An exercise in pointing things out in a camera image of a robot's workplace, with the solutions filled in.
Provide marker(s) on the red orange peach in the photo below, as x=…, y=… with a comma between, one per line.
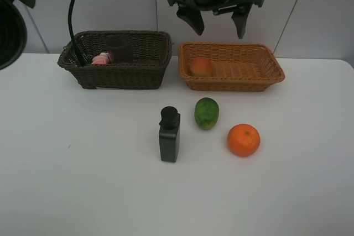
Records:
x=201, y=67

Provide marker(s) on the translucent purple plastic cup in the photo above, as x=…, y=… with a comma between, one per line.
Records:
x=119, y=49

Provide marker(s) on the pink lotion bottle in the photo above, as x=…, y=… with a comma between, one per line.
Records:
x=101, y=59

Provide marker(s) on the black pump bottle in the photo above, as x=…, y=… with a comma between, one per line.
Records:
x=169, y=134

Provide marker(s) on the light orange wicker basket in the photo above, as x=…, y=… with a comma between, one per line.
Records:
x=235, y=67

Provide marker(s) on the green mango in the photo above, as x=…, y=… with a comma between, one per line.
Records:
x=206, y=113

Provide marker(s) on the dark brown wicker basket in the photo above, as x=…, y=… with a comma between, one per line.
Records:
x=143, y=68

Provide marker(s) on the orange tangerine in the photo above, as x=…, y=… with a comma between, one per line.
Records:
x=243, y=140

